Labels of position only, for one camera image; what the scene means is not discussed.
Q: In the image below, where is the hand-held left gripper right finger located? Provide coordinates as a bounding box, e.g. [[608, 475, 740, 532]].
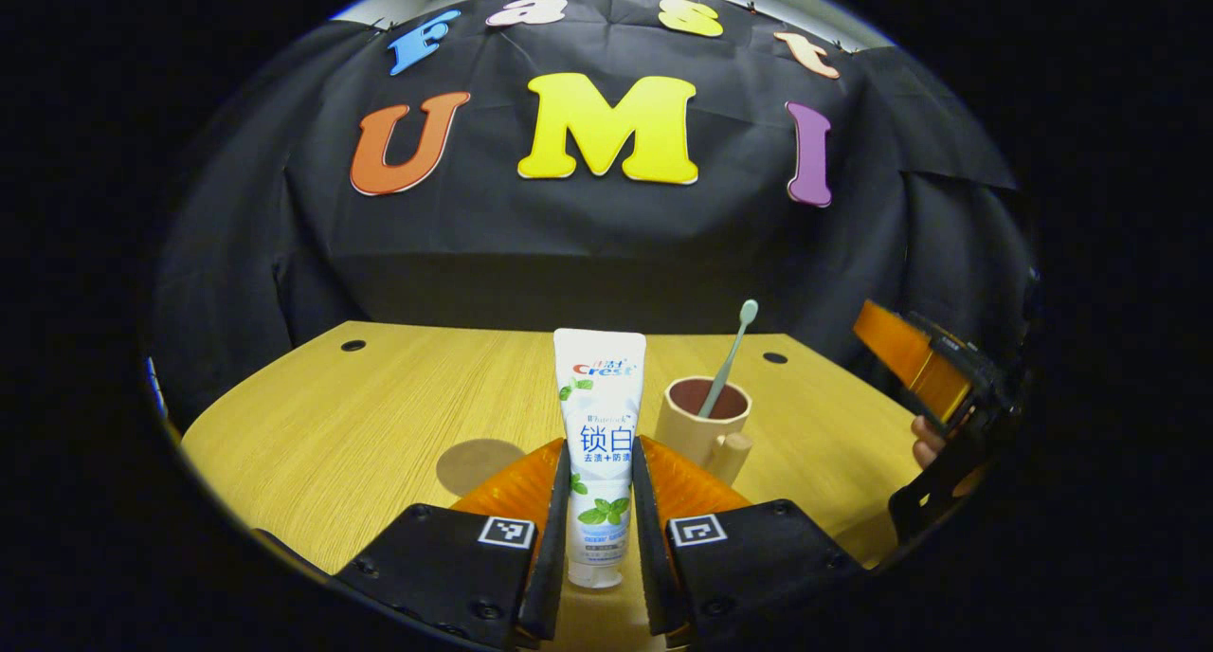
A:
[[630, 434, 865, 649]]

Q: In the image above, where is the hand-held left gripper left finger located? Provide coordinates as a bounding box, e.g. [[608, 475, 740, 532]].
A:
[[330, 437, 572, 649]]

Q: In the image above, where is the round brown coaster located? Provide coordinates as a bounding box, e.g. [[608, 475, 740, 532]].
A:
[[436, 438, 527, 498]]

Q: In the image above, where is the beige cup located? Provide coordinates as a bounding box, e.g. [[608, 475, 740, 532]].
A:
[[654, 375, 754, 487]]

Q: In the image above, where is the pale green toothbrush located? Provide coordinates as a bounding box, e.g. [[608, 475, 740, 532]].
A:
[[698, 299, 759, 419]]

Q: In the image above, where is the white toothpaste tube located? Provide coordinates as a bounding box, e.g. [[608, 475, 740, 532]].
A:
[[552, 328, 647, 589]]

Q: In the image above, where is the wooden desktop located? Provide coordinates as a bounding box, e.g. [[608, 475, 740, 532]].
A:
[[180, 320, 939, 652]]

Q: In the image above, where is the black backdrop cloth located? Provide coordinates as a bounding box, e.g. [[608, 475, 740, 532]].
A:
[[152, 0, 1039, 426]]

